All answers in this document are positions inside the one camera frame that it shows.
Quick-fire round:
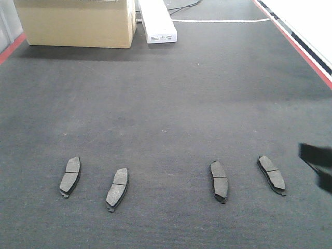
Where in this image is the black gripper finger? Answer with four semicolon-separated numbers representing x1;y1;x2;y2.
299;143;331;193

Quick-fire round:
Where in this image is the brake pad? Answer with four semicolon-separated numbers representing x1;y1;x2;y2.
59;156;81;198
210;160;228;204
105;168;129;212
257;155;286;196

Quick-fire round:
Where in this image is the dark conveyor belt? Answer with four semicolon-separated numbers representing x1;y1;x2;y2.
1;1;331;248

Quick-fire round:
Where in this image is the long white carton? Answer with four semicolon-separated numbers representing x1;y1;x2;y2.
138;0;177;44

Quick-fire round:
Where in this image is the cardboard box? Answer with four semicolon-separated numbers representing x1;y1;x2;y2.
14;1;136;49

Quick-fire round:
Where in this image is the red conveyor side rail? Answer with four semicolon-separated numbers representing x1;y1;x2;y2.
253;1;331;89

